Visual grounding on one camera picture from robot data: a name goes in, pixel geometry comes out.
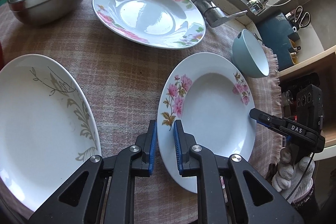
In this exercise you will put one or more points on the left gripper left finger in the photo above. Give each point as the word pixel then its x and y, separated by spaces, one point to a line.
pixel 101 190

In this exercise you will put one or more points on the plate with pink flower sprigs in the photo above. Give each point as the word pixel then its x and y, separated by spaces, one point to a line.
pixel 212 99

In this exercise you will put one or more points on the light blue ceramic bowl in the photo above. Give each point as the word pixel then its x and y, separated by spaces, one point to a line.
pixel 248 55

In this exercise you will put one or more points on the black kitchen scissors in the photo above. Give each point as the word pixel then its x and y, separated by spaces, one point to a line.
pixel 299 18

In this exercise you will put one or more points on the dark blue knife block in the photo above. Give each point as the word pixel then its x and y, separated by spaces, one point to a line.
pixel 277 33

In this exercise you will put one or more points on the right white gloved hand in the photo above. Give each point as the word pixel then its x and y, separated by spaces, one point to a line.
pixel 288 175

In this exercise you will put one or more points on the plate with pink roses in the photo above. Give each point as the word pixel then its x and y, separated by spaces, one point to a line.
pixel 163 24

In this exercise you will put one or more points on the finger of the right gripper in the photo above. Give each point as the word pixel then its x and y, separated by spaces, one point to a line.
pixel 277 130
pixel 265 119

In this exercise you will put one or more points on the white plate grey leaf pattern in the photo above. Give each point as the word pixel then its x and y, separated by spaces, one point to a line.
pixel 47 128

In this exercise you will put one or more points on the black camera box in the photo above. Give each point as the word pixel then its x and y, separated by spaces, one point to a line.
pixel 309 107

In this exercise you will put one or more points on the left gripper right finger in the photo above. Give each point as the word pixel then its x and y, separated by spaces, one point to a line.
pixel 229 189

